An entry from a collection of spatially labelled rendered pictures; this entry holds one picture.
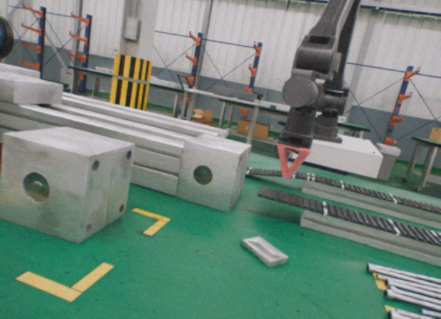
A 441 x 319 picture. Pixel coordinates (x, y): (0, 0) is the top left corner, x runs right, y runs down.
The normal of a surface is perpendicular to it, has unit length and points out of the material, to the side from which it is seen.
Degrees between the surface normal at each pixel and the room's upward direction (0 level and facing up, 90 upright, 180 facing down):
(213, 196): 90
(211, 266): 0
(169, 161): 90
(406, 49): 90
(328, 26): 45
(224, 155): 90
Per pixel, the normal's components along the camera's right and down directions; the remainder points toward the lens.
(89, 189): 0.96, 0.23
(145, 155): -0.26, 0.15
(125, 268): 0.19, -0.96
